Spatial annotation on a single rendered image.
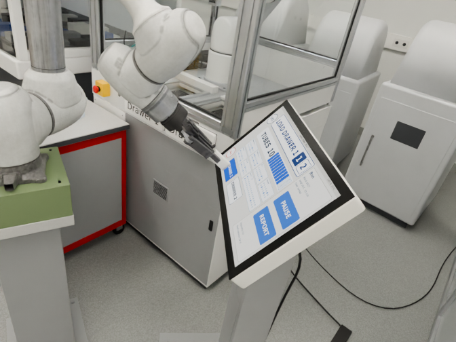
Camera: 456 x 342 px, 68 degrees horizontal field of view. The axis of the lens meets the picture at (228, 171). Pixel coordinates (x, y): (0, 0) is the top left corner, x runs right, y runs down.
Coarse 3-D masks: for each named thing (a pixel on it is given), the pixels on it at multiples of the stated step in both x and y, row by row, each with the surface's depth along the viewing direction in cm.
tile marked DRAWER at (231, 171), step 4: (232, 160) 105; (232, 164) 103; (228, 168) 103; (232, 168) 102; (236, 168) 100; (224, 172) 103; (228, 172) 102; (232, 172) 100; (236, 172) 98; (228, 176) 100; (232, 176) 98
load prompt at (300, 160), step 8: (280, 120) 100; (272, 128) 100; (280, 128) 97; (288, 128) 94; (280, 136) 94; (288, 136) 91; (296, 136) 89; (280, 144) 92; (288, 144) 89; (296, 144) 86; (288, 152) 86; (296, 152) 84; (304, 152) 82; (288, 160) 84; (296, 160) 82; (304, 160) 80; (312, 160) 78; (296, 168) 80; (304, 168) 78; (296, 176) 78
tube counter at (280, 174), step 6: (270, 150) 93; (276, 150) 91; (270, 156) 91; (276, 156) 89; (270, 162) 89; (276, 162) 87; (282, 162) 85; (270, 168) 87; (276, 168) 86; (282, 168) 84; (276, 174) 84; (282, 174) 82; (288, 174) 80; (276, 180) 82; (282, 180) 80; (288, 180) 79; (276, 186) 81; (282, 186) 79
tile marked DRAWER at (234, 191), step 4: (232, 180) 97; (236, 180) 95; (228, 184) 97; (232, 184) 96; (236, 184) 94; (228, 188) 96; (232, 188) 94; (236, 188) 93; (240, 188) 91; (228, 192) 94; (232, 192) 93; (236, 192) 91; (240, 192) 90; (228, 196) 93; (232, 196) 91; (236, 196) 90; (240, 196) 89; (228, 200) 92; (232, 200) 90
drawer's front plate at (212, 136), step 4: (200, 128) 142; (168, 132) 156; (176, 132) 153; (204, 132) 141; (208, 132) 140; (172, 136) 156; (176, 136) 154; (180, 136) 152; (208, 136) 141; (212, 136) 139; (180, 140) 153; (212, 140) 140; (212, 144) 141; (192, 148) 149
